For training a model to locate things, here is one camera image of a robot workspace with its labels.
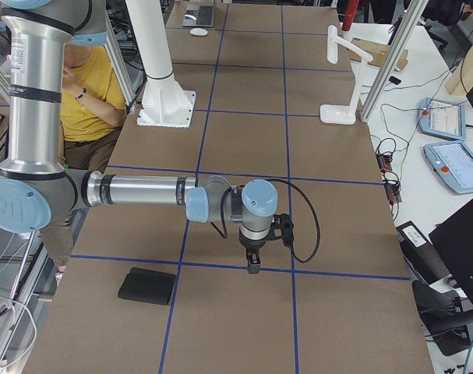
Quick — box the red cylinder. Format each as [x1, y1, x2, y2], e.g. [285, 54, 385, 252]
[342, 0, 359, 31]

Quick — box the upper blue teach pendant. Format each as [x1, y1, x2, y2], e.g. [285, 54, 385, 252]
[417, 97, 466, 140]

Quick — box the cardboard box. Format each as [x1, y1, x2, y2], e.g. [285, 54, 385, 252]
[351, 37, 408, 71]

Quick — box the black monitor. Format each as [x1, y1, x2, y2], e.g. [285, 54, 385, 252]
[429, 199, 473, 303]

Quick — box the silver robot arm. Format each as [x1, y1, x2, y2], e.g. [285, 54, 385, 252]
[0, 1, 278, 273]

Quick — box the black power adapter box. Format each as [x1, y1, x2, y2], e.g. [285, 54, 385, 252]
[396, 221, 451, 284]

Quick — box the white camera pillar with base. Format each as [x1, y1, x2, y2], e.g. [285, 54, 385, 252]
[126, 0, 196, 129]

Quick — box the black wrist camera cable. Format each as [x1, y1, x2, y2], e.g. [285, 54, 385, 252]
[220, 178, 322, 263]

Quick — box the grey laptop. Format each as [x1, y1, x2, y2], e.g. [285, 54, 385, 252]
[182, 4, 214, 27]

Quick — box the black usb hub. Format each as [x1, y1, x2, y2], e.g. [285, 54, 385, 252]
[376, 154, 393, 173]

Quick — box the black mouse pad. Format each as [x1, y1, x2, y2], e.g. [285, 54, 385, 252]
[118, 267, 176, 305]

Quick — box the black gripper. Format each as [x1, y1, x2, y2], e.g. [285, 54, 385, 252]
[238, 236, 266, 274]

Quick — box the lower blue teach pendant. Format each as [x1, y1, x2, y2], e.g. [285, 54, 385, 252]
[423, 140, 473, 194]

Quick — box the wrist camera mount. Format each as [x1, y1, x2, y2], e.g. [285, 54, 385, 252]
[267, 213, 295, 249]

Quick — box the blue teach pendant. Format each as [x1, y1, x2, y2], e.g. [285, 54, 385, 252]
[417, 97, 466, 140]
[423, 140, 473, 194]

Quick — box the person in yellow shirt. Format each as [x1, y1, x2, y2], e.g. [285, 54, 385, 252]
[41, 43, 127, 273]

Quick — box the small black square device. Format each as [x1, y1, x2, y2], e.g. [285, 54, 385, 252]
[389, 76, 401, 85]

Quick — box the aluminium frame post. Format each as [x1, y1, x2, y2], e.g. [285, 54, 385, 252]
[360, 0, 429, 122]

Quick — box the white desk lamp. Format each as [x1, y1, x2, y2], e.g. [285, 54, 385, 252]
[319, 24, 373, 125]

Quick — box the white computer mouse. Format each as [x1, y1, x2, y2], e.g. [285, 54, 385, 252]
[189, 27, 208, 37]

